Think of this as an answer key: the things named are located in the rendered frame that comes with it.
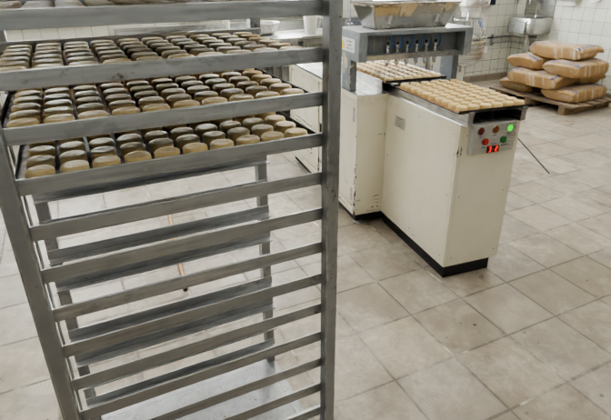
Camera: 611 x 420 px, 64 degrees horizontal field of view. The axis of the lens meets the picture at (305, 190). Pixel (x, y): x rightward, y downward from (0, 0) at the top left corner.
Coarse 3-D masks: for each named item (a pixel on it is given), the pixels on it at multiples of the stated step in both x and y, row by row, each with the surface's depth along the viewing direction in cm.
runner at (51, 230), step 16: (304, 176) 107; (320, 176) 109; (224, 192) 100; (240, 192) 102; (256, 192) 103; (272, 192) 105; (128, 208) 92; (144, 208) 94; (160, 208) 95; (176, 208) 97; (192, 208) 98; (48, 224) 87; (64, 224) 88; (80, 224) 89; (96, 224) 91; (112, 224) 92
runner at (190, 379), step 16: (304, 336) 125; (320, 336) 128; (256, 352) 120; (272, 352) 122; (208, 368) 115; (224, 368) 117; (160, 384) 111; (176, 384) 113; (192, 384) 115; (112, 400) 107; (128, 400) 109; (144, 400) 110; (96, 416) 107
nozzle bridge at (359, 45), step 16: (352, 32) 266; (368, 32) 260; (384, 32) 262; (400, 32) 266; (416, 32) 269; (432, 32) 272; (448, 32) 285; (464, 32) 280; (352, 48) 269; (368, 48) 272; (384, 48) 275; (400, 48) 279; (432, 48) 285; (448, 48) 289; (464, 48) 283; (352, 64) 275; (448, 64) 300; (352, 80) 279
